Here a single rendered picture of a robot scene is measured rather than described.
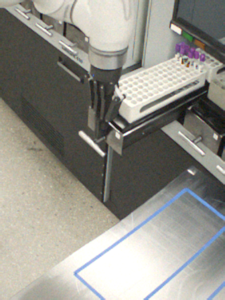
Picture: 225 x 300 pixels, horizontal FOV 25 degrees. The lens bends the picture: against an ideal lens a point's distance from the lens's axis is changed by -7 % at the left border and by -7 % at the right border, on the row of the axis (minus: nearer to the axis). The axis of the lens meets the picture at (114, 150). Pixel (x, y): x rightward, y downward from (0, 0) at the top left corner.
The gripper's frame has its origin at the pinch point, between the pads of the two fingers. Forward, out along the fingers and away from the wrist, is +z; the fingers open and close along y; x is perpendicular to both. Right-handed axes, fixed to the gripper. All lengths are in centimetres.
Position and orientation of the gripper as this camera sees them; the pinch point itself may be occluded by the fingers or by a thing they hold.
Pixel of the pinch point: (100, 125)
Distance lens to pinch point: 131.4
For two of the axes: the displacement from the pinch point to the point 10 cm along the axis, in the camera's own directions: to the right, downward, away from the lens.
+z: -0.8, 7.1, 7.0
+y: -6.4, -5.8, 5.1
